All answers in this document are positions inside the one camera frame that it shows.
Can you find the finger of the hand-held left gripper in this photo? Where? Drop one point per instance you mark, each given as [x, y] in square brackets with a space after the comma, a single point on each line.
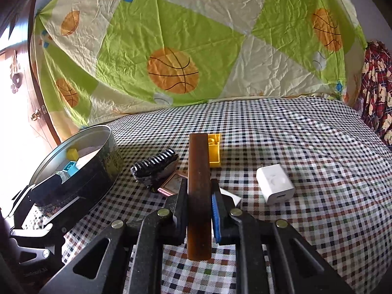
[49, 188]
[36, 234]

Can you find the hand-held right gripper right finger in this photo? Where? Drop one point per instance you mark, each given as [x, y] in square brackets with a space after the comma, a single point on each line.
[216, 220]

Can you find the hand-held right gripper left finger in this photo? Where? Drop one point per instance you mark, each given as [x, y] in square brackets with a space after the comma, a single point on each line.
[182, 220]

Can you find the cyan toy block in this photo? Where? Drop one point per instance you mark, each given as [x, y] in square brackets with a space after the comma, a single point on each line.
[69, 168]

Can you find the small yellow toy block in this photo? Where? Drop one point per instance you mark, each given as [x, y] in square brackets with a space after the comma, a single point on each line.
[73, 154]

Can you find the brown wooden bar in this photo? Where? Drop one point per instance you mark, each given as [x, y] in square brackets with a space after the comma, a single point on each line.
[199, 174]

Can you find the round black metal tin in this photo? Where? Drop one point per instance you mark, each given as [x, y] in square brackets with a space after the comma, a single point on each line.
[101, 174]

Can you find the white charger plug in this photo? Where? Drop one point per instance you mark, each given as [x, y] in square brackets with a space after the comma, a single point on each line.
[274, 180]

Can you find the pink rectangular case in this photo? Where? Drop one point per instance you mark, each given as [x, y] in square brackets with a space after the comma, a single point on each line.
[173, 185]

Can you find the large yellow toy block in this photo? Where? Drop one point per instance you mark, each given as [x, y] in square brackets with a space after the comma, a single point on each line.
[215, 156]

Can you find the black striped hair clip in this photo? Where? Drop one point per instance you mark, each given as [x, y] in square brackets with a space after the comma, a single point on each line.
[153, 162]

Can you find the brown wooden door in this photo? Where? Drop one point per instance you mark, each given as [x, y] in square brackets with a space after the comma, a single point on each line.
[39, 98]

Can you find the hanging door ornament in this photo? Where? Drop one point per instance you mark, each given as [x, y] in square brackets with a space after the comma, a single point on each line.
[15, 76]

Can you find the checkered tablecloth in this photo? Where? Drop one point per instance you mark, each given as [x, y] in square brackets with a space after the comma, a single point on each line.
[306, 144]

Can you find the red plaid printed cloth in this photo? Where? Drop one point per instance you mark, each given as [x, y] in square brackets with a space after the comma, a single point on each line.
[376, 98]

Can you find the basketball printed wall sheet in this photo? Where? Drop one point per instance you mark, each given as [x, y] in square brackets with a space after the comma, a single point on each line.
[183, 21]

